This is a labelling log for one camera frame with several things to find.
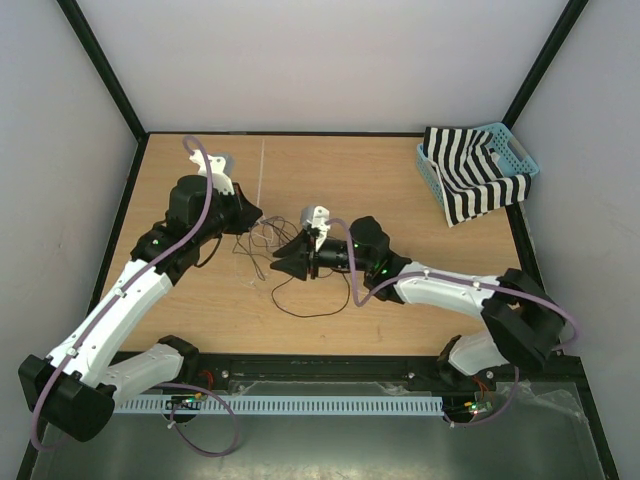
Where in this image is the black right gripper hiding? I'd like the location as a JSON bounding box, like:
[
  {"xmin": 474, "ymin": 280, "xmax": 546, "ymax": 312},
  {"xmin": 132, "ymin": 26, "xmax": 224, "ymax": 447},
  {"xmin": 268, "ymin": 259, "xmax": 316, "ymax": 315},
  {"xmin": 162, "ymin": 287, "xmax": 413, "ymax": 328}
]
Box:
[{"xmin": 270, "ymin": 227, "xmax": 371, "ymax": 282}]

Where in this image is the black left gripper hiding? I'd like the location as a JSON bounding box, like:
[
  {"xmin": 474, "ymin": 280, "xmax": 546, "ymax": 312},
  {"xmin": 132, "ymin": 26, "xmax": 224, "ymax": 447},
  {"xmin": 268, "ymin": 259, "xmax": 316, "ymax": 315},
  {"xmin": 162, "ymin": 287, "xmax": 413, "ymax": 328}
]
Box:
[{"xmin": 194, "ymin": 182, "xmax": 261, "ymax": 245}]

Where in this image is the white wire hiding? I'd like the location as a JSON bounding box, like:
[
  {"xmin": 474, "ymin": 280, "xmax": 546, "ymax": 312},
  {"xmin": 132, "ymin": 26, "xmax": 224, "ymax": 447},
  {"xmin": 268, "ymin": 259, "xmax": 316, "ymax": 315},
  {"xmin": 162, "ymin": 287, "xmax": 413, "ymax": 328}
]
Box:
[{"xmin": 237, "ymin": 219, "xmax": 281, "ymax": 291}]

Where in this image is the grey wire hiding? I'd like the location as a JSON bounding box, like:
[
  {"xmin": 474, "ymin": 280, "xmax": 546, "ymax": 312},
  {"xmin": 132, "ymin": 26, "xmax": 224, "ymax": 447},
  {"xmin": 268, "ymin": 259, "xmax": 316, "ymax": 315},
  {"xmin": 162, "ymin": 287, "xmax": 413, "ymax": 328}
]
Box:
[{"xmin": 232, "ymin": 215, "xmax": 301, "ymax": 281}]

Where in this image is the black wire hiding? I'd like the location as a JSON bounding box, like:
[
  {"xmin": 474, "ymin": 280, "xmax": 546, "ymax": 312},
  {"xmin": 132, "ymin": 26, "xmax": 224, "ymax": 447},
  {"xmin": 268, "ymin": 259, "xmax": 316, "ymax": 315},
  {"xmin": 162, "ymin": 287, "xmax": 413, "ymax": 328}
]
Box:
[{"xmin": 232, "ymin": 215, "xmax": 352, "ymax": 319}]

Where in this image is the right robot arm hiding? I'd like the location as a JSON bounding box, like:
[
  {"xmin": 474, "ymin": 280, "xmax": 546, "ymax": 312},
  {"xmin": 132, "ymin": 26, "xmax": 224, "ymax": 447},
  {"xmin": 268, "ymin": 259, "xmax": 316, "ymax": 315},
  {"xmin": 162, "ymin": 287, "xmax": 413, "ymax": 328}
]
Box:
[{"xmin": 271, "ymin": 216, "xmax": 571, "ymax": 389}]

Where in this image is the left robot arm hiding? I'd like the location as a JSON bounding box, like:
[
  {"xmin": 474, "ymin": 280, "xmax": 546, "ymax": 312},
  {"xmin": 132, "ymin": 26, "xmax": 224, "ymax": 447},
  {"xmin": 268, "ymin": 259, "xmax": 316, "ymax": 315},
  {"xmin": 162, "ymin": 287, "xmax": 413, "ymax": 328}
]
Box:
[{"xmin": 18, "ymin": 175, "xmax": 263, "ymax": 442}]

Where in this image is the black white striped cloth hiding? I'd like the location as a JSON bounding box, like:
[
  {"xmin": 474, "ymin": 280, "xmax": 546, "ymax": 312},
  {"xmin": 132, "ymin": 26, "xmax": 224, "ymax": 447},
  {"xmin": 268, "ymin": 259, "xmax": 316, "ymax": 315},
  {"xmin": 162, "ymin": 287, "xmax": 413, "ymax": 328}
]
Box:
[{"xmin": 422, "ymin": 127, "xmax": 534, "ymax": 227}]

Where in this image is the light blue perforated basket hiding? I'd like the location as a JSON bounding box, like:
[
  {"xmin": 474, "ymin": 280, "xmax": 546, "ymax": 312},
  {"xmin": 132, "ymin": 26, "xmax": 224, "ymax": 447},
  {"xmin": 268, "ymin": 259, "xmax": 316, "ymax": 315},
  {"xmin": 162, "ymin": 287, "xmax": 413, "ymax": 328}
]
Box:
[{"xmin": 415, "ymin": 122, "xmax": 540, "ymax": 209}]

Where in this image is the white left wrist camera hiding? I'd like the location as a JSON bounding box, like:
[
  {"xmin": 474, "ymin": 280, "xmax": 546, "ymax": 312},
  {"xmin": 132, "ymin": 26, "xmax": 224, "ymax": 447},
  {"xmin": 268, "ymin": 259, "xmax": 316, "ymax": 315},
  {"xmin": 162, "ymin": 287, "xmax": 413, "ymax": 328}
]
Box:
[{"xmin": 189, "ymin": 150, "xmax": 235, "ymax": 195}]

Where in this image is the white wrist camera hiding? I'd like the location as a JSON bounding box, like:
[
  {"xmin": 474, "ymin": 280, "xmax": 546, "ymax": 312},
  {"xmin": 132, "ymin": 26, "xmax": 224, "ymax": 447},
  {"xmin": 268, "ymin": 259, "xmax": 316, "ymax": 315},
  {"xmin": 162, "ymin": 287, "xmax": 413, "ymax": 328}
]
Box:
[
  {"xmin": 300, "ymin": 205, "xmax": 330, "ymax": 252},
  {"xmin": 189, "ymin": 150, "xmax": 235, "ymax": 195}
]

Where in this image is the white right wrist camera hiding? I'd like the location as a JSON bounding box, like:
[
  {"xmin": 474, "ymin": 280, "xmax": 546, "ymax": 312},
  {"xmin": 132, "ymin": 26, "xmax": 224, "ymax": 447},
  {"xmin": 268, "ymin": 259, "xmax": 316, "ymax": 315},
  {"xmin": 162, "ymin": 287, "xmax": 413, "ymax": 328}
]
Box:
[{"xmin": 300, "ymin": 205, "xmax": 330, "ymax": 252}]

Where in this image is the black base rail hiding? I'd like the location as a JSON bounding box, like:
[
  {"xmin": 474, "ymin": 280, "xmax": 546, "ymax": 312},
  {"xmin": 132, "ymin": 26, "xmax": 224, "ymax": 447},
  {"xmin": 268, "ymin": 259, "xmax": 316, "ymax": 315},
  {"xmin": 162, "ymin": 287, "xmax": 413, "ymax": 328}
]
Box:
[{"xmin": 139, "ymin": 353, "xmax": 499, "ymax": 394}]

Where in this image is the light blue slotted cable duct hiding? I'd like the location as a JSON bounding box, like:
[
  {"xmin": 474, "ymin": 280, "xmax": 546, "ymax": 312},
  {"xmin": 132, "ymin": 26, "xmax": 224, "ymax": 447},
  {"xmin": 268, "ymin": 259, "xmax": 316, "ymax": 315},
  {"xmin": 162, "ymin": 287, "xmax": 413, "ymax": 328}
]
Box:
[{"xmin": 116, "ymin": 394, "xmax": 442, "ymax": 417}]

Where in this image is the black cage frame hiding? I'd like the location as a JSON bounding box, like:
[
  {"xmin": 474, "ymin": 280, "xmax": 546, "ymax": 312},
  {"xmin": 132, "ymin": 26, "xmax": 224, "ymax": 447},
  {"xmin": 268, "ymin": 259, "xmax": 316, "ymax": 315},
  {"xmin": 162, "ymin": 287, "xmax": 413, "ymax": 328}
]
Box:
[{"xmin": 0, "ymin": 0, "xmax": 640, "ymax": 480}]

